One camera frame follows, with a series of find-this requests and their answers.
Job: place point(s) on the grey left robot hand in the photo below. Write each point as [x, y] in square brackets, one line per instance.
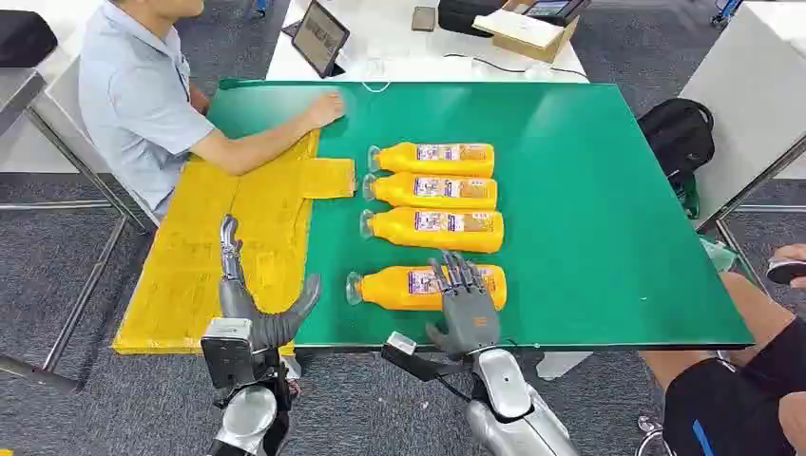
[249, 308]

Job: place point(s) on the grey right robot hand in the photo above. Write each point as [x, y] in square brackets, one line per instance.
[469, 318]

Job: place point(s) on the orange drink bottle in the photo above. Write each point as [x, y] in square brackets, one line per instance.
[434, 229]
[434, 191]
[434, 160]
[390, 289]

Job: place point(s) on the white table leg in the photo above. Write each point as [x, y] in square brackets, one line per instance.
[560, 365]
[291, 366]

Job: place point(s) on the yellow sheet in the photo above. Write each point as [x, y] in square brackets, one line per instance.
[189, 264]

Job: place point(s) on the green table mat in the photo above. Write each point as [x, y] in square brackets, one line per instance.
[567, 208]

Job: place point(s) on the person seated beside table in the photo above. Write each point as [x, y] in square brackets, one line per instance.
[135, 107]

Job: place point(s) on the person in black shorts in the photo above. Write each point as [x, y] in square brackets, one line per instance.
[730, 403]

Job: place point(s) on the black backpack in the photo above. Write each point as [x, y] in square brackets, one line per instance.
[677, 135]

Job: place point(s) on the tablet on stand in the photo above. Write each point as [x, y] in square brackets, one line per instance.
[320, 38]

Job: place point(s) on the white table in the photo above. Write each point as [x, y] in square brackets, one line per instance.
[390, 44]

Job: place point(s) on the cardboard box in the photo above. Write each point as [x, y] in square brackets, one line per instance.
[526, 34]

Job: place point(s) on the black bag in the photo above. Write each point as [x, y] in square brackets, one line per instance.
[463, 16]

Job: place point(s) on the grey phone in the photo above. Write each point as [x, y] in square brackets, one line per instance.
[424, 18]

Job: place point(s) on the black device on box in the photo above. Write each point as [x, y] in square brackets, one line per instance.
[554, 9]

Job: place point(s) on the grey side table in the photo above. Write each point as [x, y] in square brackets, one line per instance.
[749, 107]

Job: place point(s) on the black cushion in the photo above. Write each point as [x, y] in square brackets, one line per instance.
[24, 38]

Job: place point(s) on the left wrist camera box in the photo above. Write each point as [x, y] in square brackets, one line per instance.
[225, 352]

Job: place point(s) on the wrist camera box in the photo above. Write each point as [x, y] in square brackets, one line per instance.
[225, 352]
[409, 355]

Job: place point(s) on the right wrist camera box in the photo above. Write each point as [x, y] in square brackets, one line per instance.
[409, 355]

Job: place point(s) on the metal frame desk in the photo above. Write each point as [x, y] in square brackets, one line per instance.
[69, 157]

